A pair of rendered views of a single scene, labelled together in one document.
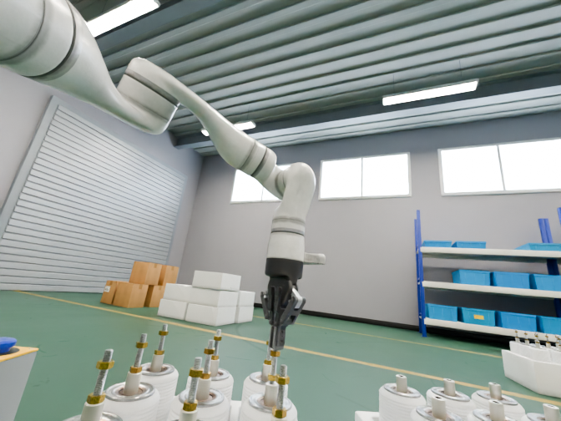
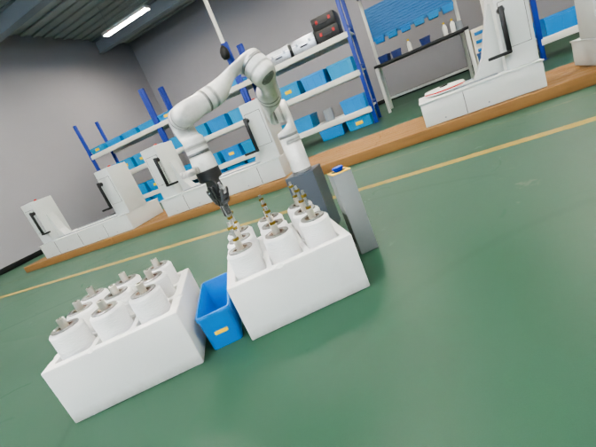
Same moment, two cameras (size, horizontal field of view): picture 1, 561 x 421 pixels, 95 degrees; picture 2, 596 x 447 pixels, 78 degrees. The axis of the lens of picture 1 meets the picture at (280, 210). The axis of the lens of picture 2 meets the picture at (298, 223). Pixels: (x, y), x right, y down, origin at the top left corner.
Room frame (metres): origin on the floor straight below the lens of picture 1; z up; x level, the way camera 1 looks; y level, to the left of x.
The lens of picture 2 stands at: (1.70, 0.17, 0.55)
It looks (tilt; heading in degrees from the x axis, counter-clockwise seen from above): 15 degrees down; 180
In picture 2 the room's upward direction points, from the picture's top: 23 degrees counter-clockwise
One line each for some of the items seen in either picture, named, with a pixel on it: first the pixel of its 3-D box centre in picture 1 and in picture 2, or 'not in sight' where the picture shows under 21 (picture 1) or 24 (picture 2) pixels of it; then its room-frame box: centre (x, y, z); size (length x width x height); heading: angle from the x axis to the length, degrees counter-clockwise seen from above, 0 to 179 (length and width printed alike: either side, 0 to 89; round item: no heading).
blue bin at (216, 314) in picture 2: not in sight; (221, 308); (0.55, -0.17, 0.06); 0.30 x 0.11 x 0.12; 5
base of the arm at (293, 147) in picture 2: not in sight; (295, 153); (-0.01, 0.29, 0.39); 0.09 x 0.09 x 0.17; 65
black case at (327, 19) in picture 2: not in sight; (325, 22); (-4.11, 1.69, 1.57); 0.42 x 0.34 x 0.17; 155
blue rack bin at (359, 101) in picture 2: not in sight; (356, 103); (-4.13, 1.74, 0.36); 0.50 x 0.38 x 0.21; 156
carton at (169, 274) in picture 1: (164, 275); not in sight; (4.22, 1.70, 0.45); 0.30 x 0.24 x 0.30; 63
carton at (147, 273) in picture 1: (145, 273); not in sight; (3.89, 1.84, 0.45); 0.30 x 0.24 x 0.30; 67
